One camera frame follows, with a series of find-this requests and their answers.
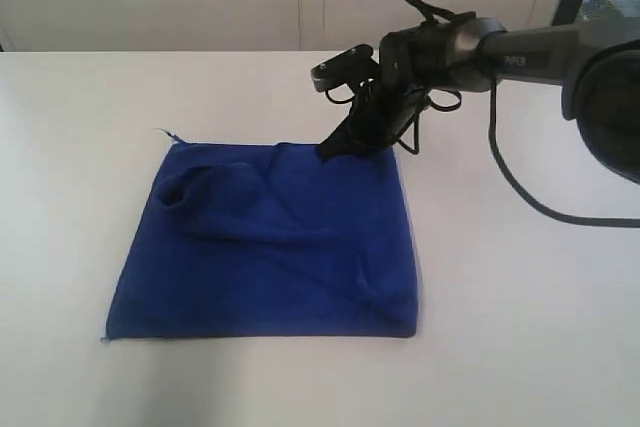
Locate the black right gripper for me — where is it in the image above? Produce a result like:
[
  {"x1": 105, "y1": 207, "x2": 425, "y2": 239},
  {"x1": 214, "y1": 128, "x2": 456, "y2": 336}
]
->
[{"x1": 315, "y1": 81, "x2": 430, "y2": 163}]

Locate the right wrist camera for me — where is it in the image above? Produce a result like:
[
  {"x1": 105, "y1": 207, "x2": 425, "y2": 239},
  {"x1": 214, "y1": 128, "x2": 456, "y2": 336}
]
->
[{"x1": 310, "y1": 44, "x2": 378, "y2": 93}]

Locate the blue towel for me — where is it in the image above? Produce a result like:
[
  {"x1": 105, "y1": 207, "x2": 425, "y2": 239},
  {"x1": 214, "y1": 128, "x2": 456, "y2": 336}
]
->
[{"x1": 105, "y1": 137, "x2": 419, "y2": 340}]

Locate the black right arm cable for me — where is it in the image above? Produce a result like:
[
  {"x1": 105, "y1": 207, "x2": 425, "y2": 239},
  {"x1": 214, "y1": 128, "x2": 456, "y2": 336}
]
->
[{"x1": 487, "y1": 76, "x2": 640, "y2": 228}]

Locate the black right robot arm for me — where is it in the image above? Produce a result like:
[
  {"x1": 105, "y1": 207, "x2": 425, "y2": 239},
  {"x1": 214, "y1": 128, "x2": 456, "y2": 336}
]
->
[{"x1": 311, "y1": 14, "x2": 639, "y2": 182}]

